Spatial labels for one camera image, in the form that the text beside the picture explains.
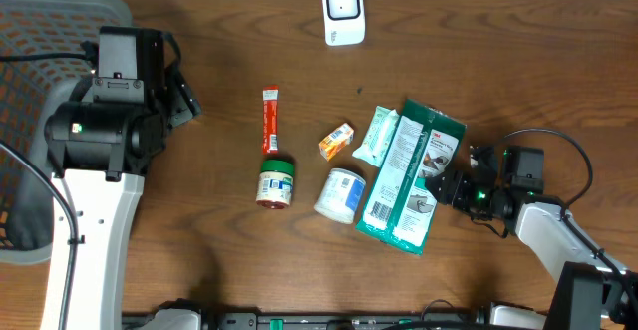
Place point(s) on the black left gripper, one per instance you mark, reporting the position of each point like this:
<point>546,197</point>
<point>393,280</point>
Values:
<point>188,105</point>

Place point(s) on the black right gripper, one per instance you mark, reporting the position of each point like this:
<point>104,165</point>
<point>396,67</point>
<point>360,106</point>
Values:
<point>455,189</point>

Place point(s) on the green 3M gloves package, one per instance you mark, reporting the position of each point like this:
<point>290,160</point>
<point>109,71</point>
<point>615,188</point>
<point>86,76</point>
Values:
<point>400,210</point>

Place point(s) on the mint green wipes pack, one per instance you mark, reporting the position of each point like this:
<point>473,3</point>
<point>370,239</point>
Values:
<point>376,141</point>

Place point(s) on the red box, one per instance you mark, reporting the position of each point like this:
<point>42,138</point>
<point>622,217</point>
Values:
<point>270,125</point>

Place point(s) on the white cotton swab tub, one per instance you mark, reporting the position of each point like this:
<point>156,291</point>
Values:
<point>340,196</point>

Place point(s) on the orange Kleenex tissue pack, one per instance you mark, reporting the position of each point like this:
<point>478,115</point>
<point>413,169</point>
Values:
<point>336,141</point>

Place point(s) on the green lid jar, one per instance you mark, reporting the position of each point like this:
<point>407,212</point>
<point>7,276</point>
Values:
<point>275,184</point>

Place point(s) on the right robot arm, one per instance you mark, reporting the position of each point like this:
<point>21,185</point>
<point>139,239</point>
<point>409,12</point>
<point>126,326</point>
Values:
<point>591,286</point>

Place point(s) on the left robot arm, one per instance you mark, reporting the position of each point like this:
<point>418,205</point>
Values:
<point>100,143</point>

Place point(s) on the white barcode scanner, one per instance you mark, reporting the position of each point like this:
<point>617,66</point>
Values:
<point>344,22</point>

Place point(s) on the grey plastic shopping basket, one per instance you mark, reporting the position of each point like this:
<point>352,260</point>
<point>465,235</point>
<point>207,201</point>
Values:
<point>42,39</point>

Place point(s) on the black mounting rail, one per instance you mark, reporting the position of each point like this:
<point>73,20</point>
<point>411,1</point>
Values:
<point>252,321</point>

